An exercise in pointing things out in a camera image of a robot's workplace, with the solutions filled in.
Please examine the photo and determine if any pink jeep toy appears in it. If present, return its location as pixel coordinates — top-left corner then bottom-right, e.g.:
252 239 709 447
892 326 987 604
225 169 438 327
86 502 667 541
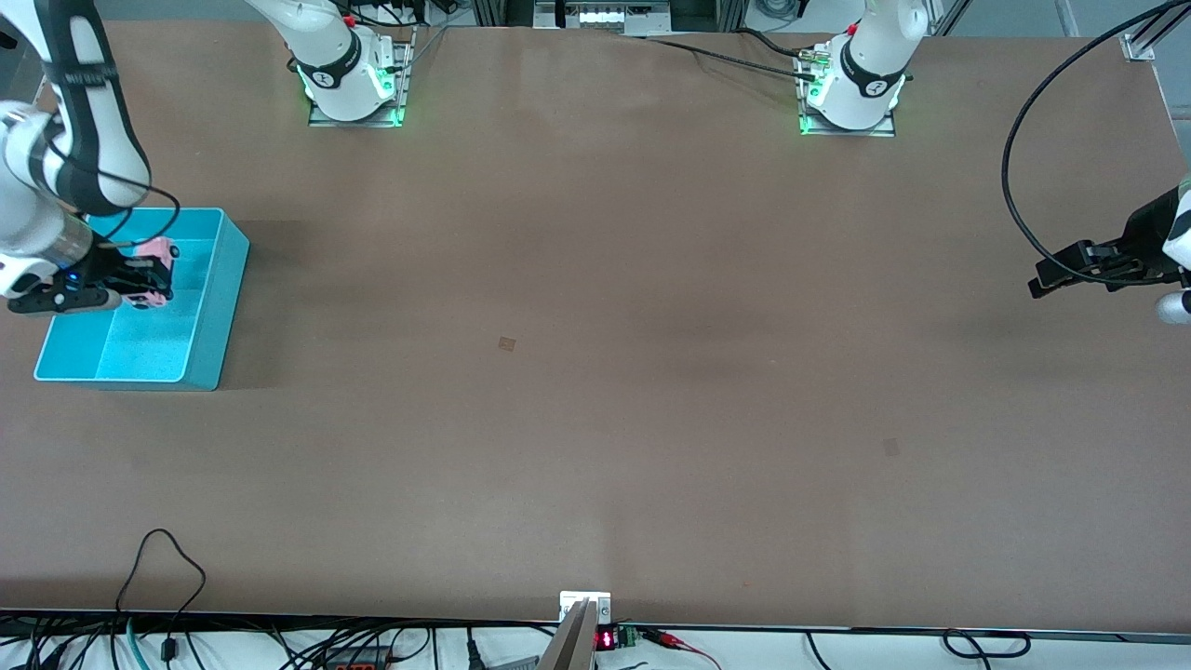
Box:
124 236 181 309

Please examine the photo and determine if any teal plastic bin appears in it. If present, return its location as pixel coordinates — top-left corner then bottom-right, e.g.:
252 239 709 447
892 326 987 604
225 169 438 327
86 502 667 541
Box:
33 207 250 392

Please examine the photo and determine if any black power strip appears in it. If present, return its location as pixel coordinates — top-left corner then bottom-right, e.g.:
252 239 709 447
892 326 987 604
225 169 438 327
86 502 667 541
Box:
321 647 396 670

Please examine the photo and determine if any lit equipment rack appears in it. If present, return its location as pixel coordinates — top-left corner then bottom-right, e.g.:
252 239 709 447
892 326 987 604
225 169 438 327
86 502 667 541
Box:
532 0 673 36

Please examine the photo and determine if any red clip lead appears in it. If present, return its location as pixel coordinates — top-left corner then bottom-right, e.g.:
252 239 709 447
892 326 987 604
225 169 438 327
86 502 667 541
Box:
640 628 722 670

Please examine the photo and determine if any grey metal bar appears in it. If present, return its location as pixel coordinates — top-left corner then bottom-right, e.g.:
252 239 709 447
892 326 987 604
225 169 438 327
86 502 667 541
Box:
538 600 598 670

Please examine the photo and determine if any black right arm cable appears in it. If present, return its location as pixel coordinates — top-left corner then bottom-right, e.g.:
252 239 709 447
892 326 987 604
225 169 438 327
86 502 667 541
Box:
42 112 182 250

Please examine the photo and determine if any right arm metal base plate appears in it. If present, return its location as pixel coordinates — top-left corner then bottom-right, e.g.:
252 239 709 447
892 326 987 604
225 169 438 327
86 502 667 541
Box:
307 26 415 128

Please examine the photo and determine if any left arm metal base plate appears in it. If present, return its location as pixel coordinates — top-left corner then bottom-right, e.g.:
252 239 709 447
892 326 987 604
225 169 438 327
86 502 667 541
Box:
798 47 897 139

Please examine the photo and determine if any thin black looped cable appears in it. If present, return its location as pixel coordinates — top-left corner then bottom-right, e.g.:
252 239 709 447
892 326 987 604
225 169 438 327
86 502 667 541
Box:
114 529 207 670

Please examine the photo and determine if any black coiled cable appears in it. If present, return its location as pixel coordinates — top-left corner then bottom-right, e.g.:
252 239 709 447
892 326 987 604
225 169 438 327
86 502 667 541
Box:
942 629 1032 660

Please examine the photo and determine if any short black table cable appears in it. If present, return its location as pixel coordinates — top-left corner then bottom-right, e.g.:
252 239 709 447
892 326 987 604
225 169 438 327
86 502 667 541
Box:
735 26 815 61

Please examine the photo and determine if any thick black table cable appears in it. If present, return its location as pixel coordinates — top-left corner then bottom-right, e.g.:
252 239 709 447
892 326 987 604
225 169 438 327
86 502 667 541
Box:
642 35 820 83

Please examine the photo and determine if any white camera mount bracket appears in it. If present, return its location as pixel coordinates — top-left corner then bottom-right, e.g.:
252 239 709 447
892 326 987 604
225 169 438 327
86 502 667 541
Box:
559 590 613 624

